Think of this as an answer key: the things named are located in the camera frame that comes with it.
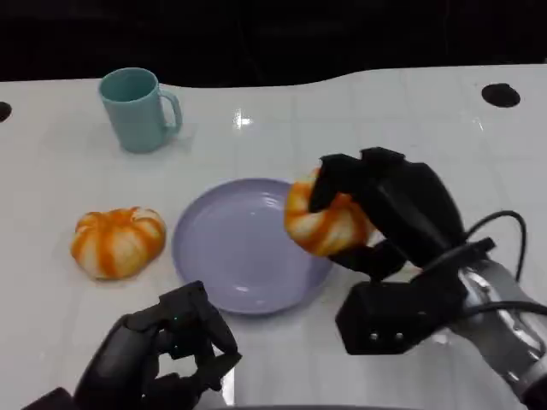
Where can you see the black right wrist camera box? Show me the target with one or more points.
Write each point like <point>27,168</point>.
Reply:
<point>384,312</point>

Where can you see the lilac plate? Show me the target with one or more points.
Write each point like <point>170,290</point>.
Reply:
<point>239,243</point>

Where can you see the black round table grommet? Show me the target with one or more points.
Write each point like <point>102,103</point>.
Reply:
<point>4,112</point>
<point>500,95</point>

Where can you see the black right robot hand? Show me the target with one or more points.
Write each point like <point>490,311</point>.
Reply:
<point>419,205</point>

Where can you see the pale green mug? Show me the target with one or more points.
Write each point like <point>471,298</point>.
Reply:
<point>132,119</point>

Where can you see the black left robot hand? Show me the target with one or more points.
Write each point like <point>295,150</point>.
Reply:
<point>124,359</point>

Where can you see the orange and white bread roll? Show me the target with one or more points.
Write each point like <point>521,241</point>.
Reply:
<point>115,243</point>
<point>320,230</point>

